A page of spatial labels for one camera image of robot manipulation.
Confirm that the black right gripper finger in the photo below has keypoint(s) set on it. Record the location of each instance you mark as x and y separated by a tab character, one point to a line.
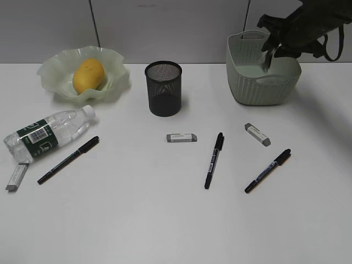
282	51
273	42

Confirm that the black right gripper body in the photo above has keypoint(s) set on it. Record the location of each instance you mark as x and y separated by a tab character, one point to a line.
297	32

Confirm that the black marker pen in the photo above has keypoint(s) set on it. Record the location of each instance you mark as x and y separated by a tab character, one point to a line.
217	148
81	150
277	162

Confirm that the yellow mango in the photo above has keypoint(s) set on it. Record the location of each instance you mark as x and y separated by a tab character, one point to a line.
89	75

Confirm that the clear water bottle green label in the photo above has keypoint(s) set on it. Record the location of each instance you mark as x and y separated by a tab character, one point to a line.
49	133

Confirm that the waste paper ball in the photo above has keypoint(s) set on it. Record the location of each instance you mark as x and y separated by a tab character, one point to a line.
269	55

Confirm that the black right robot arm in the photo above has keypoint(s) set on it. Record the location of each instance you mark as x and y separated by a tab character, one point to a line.
328	16

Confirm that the pale green woven basket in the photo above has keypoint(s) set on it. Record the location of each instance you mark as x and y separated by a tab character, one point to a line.
249	83

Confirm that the grey eraser at right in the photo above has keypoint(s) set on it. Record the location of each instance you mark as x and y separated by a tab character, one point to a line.
257	134

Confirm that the grey eraser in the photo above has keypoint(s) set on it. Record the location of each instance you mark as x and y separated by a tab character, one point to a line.
257	134
181	137
17	177

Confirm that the black mesh pen holder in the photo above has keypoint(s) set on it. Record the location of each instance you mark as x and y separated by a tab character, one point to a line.
164	88

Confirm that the grey eraser in middle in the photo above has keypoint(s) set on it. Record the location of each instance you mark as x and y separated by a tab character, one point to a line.
181	137

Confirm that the pale green wavy plate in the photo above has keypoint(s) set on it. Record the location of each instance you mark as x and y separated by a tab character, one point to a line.
57	74

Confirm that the grey eraser at left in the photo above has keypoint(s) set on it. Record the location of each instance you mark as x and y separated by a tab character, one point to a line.
17	177

